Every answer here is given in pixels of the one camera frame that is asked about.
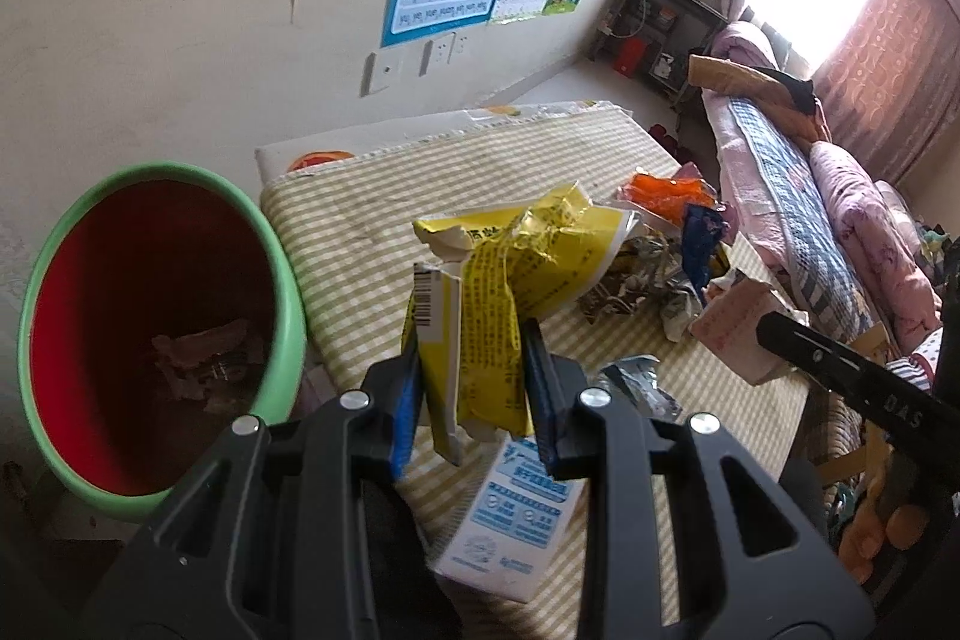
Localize yellow paper package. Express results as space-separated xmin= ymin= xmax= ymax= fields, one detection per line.
xmin=402 ymin=184 xmax=640 ymax=466

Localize white blue milk carton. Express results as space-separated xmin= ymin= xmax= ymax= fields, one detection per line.
xmin=430 ymin=437 xmax=584 ymax=603

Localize orange snack wrapper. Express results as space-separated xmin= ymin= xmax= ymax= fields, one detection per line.
xmin=617 ymin=172 xmax=718 ymax=227

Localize purple plastic bag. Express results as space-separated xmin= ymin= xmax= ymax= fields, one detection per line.
xmin=670 ymin=161 xmax=703 ymax=181

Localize green red trash bin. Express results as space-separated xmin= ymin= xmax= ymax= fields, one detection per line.
xmin=18 ymin=161 xmax=306 ymax=523

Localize person's right hand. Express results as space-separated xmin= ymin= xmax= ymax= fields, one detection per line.
xmin=838 ymin=448 xmax=950 ymax=587

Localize wooden chair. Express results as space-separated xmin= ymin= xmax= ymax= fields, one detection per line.
xmin=808 ymin=323 xmax=895 ymax=491

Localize light blue crumpled wrapper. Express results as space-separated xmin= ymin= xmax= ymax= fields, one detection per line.
xmin=594 ymin=354 xmax=682 ymax=422

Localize checkered beige table cloth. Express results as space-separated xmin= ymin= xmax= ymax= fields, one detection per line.
xmin=257 ymin=105 xmax=815 ymax=640

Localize pink floral duvet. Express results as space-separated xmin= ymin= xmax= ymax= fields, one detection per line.
xmin=809 ymin=142 xmax=940 ymax=353

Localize pink paper box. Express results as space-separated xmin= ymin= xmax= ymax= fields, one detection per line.
xmin=688 ymin=268 xmax=811 ymax=386

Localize dark blue snack bag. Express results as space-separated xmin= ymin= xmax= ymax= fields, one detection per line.
xmin=680 ymin=203 xmax=731 ymax=304

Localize blue plaid quilt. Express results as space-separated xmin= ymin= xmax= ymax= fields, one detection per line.
xmin=729 ymin=97 xmax=875 ymax=342

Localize pink bed sheet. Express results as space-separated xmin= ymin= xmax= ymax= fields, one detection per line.
xmin=701 ymin=89 xmax=788 ymax=271

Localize red slippers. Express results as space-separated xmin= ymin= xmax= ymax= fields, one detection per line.
xmin=649 ymin=124 xmax=679 ymax=154

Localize pink patterned curtain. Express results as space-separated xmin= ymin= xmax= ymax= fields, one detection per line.
xmin=814 ymin=0 xmax=958 ymax=185

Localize red container on shelf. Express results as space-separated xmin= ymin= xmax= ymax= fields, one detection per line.
xmin=613 ymin=35 xmax=647 ymax=76

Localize tan pillow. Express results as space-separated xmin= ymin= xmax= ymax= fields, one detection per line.
xmin=688 ymin=55 xmax=832 ymax=146

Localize dark metal shelf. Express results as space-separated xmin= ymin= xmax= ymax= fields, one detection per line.
xmin=587 ymin=0 xmax=729 ymax=107

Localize white wall socket left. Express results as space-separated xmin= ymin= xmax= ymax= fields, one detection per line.
xmin=361 ymin=50 xmax=395 ymax=97

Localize white wall socket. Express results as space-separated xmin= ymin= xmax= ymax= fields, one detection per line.
xmin=361 ymin=50 xmax=395 ymax=97
xmin=449 ymin=32 xmax=470 ymax=62
xmin=420 ymin=32 xmax=455 ymax=76

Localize white wall socket middle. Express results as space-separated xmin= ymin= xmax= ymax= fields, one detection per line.
xmin=420 ymin=32 xmax=455 ymax=76

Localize white wall socket right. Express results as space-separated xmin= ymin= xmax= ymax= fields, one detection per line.
xmin=449 ymin=32 xmax=470 ymax=62

